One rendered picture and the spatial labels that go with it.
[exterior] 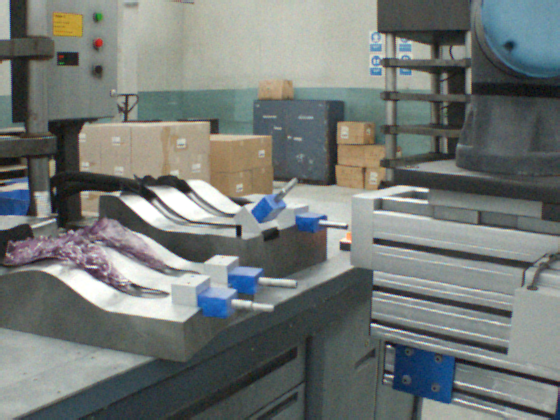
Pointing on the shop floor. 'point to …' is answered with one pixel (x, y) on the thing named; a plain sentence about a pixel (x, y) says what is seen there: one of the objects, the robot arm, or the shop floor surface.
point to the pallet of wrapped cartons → (144, 152)
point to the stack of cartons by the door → (359, 156)
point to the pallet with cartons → (241, 164)
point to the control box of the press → (72, 78)
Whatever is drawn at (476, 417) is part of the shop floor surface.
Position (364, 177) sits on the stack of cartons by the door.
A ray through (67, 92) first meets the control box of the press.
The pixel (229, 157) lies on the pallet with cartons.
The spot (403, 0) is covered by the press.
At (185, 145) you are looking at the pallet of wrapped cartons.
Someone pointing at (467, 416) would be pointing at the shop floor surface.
